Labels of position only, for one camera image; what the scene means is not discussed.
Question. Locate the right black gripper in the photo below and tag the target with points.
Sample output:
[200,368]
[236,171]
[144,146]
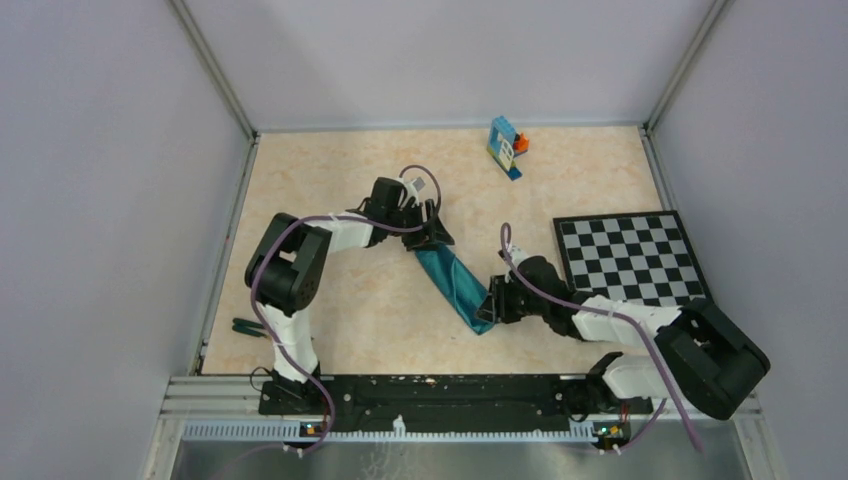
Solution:
[495,307]

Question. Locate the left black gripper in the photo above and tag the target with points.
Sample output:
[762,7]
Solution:
[434,234]

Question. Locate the teal cloth napkin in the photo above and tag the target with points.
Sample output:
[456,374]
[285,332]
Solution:
[457,284]

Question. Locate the colourful toy block house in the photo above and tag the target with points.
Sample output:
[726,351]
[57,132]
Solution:
[505,144]

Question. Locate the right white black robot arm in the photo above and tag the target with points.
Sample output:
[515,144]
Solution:
[694,351]

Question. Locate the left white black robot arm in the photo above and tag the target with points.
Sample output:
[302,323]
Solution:
[286,269]

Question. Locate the black white checkerboard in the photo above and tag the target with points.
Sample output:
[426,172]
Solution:
[643,257]

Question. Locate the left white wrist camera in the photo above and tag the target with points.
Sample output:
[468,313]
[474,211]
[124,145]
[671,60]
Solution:
[413,188]

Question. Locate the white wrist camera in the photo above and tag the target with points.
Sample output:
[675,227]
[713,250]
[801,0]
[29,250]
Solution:
[515,254]
[413,188]

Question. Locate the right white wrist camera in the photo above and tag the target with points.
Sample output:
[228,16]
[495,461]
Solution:
[515,254]

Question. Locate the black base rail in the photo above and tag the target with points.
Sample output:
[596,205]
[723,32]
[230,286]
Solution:
[456,404]

